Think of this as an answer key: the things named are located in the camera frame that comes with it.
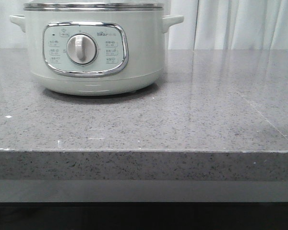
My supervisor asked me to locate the pale green electric cooking pot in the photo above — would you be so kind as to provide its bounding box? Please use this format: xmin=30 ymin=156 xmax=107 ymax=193
xmin=10 ymin=9 xmax=184 ymax=96

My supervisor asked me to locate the glass pot lid steel rim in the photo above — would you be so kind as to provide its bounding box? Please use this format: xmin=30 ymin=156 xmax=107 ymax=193
xmin=24 ymin=0 xmax=164 ymax=11

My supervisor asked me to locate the white curtain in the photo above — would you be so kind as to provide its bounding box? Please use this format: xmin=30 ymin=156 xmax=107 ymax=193
xmin=0 ymin=0 xmax=288 ymax=50

